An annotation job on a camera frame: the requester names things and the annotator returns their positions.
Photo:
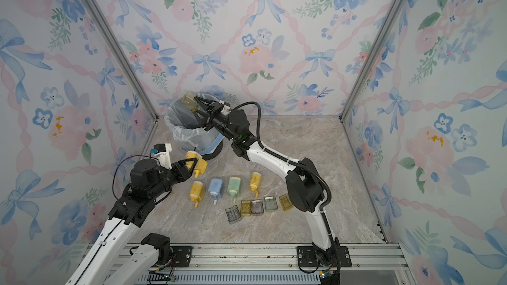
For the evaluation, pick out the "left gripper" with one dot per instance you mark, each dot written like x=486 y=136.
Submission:
x=181 y=169

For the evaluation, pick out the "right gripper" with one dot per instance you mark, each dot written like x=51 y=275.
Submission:
x=213 y=115

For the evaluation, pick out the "yellow pencil sharpener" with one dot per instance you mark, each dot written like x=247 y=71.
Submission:
x=195 y=163
x=197 y=193
x=255 y=183

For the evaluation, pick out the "blue pencil sharpener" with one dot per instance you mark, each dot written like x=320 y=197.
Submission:
x=216 y=189

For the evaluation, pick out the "green pencil sharpener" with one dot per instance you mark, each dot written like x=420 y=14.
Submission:
x=233 y=188

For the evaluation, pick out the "dark shavings tray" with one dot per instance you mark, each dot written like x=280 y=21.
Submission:
x=233 y=214

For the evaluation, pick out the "yellow transparent shavings tray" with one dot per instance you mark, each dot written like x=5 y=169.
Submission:
x=246 y=208

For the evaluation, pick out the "clear blue sharpener tray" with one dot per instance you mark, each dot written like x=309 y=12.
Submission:
x=257 y=207

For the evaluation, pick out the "green transparent shavings tray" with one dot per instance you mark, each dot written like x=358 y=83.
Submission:
x=270 y=203

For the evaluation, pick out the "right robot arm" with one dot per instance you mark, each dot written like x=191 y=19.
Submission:
x=306 y=188

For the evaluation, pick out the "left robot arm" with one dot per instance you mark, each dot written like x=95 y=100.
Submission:
x=149 y=181

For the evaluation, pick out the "black trash bin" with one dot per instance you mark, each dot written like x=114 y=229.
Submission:
x=215 y=153

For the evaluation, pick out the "clear trash bag blue band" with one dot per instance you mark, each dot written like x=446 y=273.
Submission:
x=185 y=131

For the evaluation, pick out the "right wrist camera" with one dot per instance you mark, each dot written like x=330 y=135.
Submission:
x=226 y=108

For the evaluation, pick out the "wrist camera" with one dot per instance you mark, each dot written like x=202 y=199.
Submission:
x=226 y=108
x=161 y=152

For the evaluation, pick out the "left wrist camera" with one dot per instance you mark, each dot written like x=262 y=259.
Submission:
x=161 y=152

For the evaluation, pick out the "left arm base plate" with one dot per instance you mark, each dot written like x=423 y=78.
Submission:
x=178 y=256

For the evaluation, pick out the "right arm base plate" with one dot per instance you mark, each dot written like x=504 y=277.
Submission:
x=308 y=256

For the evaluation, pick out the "left corner aluminium post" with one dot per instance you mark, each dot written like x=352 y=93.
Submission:
x=118 y=54

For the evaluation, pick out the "corner aluminium post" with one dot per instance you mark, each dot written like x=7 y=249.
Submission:
x=118 y=54
x=377 y=47

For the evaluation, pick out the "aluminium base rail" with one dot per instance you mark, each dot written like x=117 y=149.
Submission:
x=277 y=264

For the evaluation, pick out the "right corner aluminium post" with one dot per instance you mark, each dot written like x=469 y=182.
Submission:
x=377 y=47

